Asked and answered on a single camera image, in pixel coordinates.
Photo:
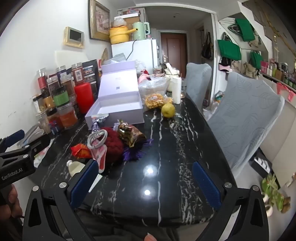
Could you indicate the framed picture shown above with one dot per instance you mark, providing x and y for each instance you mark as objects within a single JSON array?
[{"x": 99, "y": 20}]

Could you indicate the beige tote bag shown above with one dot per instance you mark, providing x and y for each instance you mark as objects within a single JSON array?
[{"x": 251, "y": 69}]

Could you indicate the pink drink pouch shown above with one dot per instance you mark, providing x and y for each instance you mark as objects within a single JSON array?
[{"x": 100, "y": 160}]

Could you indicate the lavender gift box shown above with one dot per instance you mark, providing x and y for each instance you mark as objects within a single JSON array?
[{"x": 115, "y": 81}]

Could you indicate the silver purple snack packet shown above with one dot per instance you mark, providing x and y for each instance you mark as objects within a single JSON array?
[{"x": 98, "y": 121}]

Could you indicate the red canister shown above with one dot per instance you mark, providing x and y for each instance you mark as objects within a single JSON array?
[{"x": 84, "y": 97}]

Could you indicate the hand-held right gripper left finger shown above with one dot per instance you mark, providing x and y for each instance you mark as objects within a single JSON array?
[{"x": 84, "y": 183}]

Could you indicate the person's left hand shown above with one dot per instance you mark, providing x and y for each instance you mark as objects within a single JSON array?
[{"x": 16, "y": 204}]

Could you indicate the yellow lemon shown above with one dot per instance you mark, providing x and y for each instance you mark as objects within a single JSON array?
[{"x": 168, "y": 110}]

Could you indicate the cardboard box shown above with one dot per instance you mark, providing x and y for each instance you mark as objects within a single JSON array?
[{"x": 129, "y": 18}]

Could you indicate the black handbag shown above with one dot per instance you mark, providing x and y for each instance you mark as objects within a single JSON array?
[{"x": 207, "y": 48}]

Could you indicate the white hand cream tube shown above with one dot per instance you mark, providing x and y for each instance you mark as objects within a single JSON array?
[{"x": 76, "y": 168}]

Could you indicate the purple tinsel ornament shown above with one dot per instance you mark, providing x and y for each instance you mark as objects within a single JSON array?
[{"x": 135, "y": 153}]

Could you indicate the white fridge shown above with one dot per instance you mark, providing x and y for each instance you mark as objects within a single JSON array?
[{"x": 138, "y": 51}]

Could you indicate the cluster of spice jars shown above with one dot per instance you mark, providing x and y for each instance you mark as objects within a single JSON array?
[{"x": 61, "y": 98}]

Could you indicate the red orange snack packet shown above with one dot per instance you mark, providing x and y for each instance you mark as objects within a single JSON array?
[{"x": 79, "y": 150}]

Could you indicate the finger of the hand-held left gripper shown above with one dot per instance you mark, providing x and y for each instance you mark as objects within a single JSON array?
[
  {"x": 13, "y": 136},
  {"x": 39, "y": 143}
]

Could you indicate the grey covered chair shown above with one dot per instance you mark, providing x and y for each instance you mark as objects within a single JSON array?
[
  {"x": 245, "y": 120},
  {"x": 197, "y": 78}
]

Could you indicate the red knitted hat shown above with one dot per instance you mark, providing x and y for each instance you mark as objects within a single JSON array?
[{"x": 114, "y": 143}]

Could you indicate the white cylindrical bottle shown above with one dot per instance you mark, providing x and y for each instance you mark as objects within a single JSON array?
[{"x": 177, "y": 90}]

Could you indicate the black stand-up pouch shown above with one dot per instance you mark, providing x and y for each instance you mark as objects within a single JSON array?
[{"x": 90, "y": 69}]

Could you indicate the yellow pot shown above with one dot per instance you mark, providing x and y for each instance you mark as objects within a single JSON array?
[{"x": 118, "y": 36}]

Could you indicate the small translucent plastic bag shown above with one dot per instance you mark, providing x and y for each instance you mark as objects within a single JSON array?
[{"x": 119, "y": 22}]

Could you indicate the red plastic bag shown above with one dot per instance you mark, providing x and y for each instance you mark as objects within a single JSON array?
[{"x": 144, "y": 77}]

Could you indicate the bag of waffles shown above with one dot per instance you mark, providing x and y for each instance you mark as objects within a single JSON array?
[{"x": 153, "y": 100}]

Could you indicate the grey mailer bag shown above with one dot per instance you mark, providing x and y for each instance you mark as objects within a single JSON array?
[{"x": 118, "y": 58}]

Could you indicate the wall intercom panel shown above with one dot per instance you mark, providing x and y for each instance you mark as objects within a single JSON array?
[{"x": 75, "y": 36}]

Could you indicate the small green tote bag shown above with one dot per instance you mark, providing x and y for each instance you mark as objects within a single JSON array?
[{"x": 256, "y": 59}]

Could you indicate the round woven straw fan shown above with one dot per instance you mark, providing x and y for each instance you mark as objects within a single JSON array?
[{"x": 105, "y": 54}]

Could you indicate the brown entrance door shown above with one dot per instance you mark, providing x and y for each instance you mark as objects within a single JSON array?
[{"x": 173, "y": 51}]

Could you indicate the row of toiletry bottles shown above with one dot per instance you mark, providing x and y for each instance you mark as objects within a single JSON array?
[{"x": 277, "y": 71}]

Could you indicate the gold brown snack packet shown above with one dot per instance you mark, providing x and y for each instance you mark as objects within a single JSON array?
[{"x": 129, "y": 134}]

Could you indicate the green electric kettle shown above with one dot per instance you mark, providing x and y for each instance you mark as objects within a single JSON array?
[{"x": 138, "y": 31}]

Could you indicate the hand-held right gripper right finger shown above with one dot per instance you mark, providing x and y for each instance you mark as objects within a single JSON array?
[{"x": 207, "y": 185}]

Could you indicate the clear plastic bag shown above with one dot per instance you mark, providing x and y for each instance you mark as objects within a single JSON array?
[{"x": 152, "y": 85}]

